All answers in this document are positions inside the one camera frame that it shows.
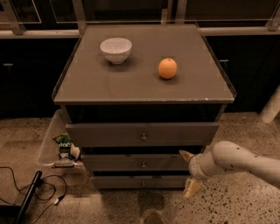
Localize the grey top drawer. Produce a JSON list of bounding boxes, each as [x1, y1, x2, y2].
[[66, 122, 219, 147]]

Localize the grey drawer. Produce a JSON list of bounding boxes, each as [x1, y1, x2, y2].
[[93, 175, 187, 189], [81, 154, 189, 172], [66, 122, 219, 147]]

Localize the black cable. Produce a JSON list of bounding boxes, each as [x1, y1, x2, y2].
[[0, 165, 68, 224]]

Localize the grey drawer cabinet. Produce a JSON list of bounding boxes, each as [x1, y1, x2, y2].
[[52, 24, 235, 177]]

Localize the metal railing frame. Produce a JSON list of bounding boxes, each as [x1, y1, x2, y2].
[[0, 0, 280, 39]]

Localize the clear plastic bin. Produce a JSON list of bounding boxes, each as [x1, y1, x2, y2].
[[36, 109, 85, 174]]

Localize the white table leg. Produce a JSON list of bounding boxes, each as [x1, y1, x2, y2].
[[260, 85, 280, 123]]

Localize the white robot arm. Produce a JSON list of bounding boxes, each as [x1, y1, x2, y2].
[[179, 141, 280, 199]]

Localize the black bar on floor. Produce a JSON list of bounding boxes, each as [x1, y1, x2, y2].
[[13, 171, 42, 224]]

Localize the white ceramic bowl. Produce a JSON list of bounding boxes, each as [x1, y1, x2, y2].
[[100, 38, 132, 65]]

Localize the green snack bag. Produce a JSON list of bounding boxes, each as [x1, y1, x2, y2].
[[52, 133, 72, 160]]

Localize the orange fruit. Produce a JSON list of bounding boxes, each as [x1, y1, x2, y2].
[[158, 58, 177, 80]]

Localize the grey bottom drawer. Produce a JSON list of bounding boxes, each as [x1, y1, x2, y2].
[[93, 175, 187, 189]]

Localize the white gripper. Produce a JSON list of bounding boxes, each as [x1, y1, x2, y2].
[[179, 150, 209, 199]]

